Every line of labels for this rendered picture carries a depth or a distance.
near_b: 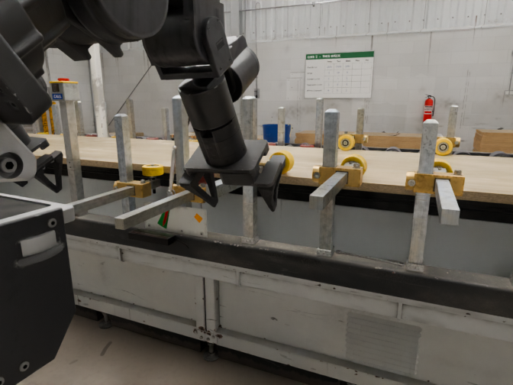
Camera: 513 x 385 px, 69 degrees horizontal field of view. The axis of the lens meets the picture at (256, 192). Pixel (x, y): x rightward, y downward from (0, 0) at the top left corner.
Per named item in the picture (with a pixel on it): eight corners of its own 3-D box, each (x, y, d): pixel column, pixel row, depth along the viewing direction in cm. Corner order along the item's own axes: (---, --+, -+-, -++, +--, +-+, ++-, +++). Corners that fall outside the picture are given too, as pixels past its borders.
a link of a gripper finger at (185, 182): (211, 189, 61) (192, 142, 55) (252, 191, 58) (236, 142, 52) (194, 218, 57) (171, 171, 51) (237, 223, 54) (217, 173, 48)
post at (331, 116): (329, 272, 112) (337, 108, 100) (317, 270, 113) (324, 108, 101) (331, 267, 115) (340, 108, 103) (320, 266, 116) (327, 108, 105)
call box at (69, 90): (65, 102, 136) (62, 80, 134) (51, 102, 139) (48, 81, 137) (80, 102, 142) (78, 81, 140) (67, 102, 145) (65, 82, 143)
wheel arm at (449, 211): (459, 227, 68) (462, 207, 67) (437, 224, 69) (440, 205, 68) (443, 176, 112) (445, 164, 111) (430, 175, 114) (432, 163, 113)
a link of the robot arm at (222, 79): (165, 86, 42) (207, 85, 39) (195, 59, 46) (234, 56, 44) (186, 137, 46) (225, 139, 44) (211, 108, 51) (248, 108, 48)
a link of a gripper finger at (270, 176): (250, 191, 58) (235, 142, 52) (295, 193, 56) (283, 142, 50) (235, 222, 54) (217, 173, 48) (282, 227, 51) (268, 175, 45)
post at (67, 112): (79, 217, 148) (65, 101, 137) (70, 215, 150) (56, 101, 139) (88, 214, 152) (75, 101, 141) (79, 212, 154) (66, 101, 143)
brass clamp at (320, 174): (359, 188, 101) (360, 169, 100) (311, 183, 106) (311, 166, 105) (362, 183, 107) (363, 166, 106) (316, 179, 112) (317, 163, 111)
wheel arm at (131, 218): (124, 233, 95) (124, 217, 94) (114, 231, 96) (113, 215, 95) (210, 195, 134) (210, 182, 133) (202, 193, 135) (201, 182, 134)
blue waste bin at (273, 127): (285, 165, 678) (286, 124, 660) (256, 163, 700) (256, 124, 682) (295, 160, 730) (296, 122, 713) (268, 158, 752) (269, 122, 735)
